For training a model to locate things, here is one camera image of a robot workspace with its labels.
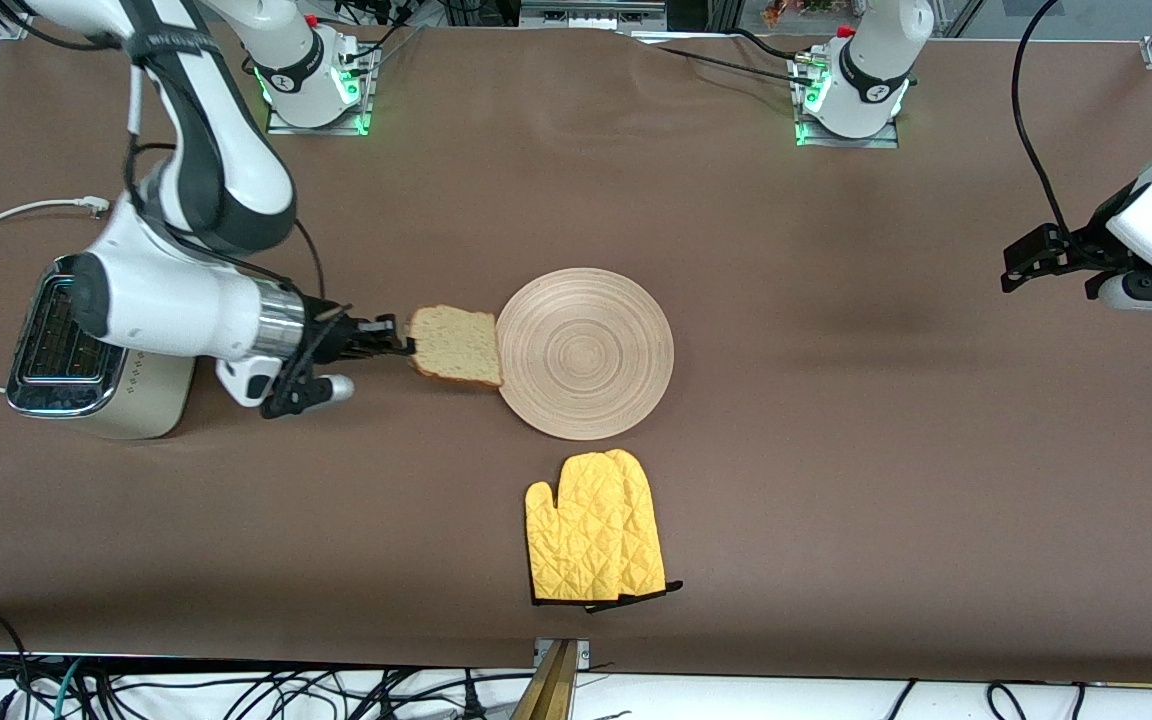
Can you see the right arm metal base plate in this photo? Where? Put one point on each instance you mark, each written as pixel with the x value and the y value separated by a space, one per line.
pixel 316 129

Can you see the round wooden plate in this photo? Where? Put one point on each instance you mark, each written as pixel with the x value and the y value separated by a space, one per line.
pixel 586 355

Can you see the grey metal box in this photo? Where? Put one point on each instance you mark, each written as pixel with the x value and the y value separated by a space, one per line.
pixel 586 15

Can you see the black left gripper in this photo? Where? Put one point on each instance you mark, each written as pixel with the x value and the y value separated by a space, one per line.
pixel 1079 249

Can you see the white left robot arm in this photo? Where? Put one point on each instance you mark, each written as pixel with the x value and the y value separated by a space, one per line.
pixel 1151 225

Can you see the slice of seeded bread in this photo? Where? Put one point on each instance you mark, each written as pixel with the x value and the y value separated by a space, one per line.
pixel 456 345

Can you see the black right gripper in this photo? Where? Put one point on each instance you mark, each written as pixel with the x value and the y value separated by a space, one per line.
pixel 334 337

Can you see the brass coloured beam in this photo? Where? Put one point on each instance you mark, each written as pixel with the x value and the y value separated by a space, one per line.
pixel 548 695

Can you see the beige and chrome toaster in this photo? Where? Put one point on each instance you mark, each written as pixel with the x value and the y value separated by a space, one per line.
pixel 136 410

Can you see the yellow quilted oven mitt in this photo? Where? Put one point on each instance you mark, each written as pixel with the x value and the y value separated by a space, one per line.
pixel 576 530
pixel 648 540

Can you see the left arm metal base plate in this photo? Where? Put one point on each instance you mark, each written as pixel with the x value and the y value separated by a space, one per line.
pixel 846 142

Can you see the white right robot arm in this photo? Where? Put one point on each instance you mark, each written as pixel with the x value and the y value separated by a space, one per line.
pixel 166 300

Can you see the small metal bracket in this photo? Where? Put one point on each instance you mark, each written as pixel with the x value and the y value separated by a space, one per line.
pixel 584 652

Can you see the orange patterned object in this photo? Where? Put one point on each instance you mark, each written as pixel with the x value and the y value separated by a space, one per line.
pixel 786 12

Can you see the black post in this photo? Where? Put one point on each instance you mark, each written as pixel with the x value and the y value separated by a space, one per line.
pixel 686 12

